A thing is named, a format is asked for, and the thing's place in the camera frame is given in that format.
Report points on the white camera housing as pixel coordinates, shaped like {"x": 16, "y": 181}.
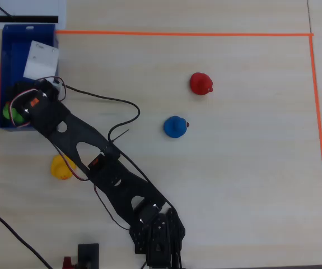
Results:
{"x": 41, "y": 60}

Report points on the blue rubber duck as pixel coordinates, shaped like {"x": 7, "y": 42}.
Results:
{"x": 174, "y": 127}

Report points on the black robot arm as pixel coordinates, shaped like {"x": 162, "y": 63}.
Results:
{"x": 107, "y": 168}

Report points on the black camera stand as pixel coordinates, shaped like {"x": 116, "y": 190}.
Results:
{"x": 88, "y": 256}

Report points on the green rubber duck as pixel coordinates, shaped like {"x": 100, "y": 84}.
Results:
{"x": 12, "y": 115}

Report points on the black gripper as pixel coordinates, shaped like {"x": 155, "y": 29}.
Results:
{"x": 13, "y": 93}

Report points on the blue plastic box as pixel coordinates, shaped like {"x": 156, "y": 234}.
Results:
{"x": 12, "y": 61}

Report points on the black flat strip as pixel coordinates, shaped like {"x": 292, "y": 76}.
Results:
{"x": 23, "y": 19}

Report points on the red clamp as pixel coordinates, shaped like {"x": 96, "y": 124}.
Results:
{"x": 67, "y": 263}

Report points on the yellow rubber duck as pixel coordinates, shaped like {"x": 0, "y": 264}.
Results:
{"x": 60, "y": 168}

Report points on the red rubber duck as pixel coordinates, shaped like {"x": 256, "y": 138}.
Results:
{"x": 201, "y": 83}

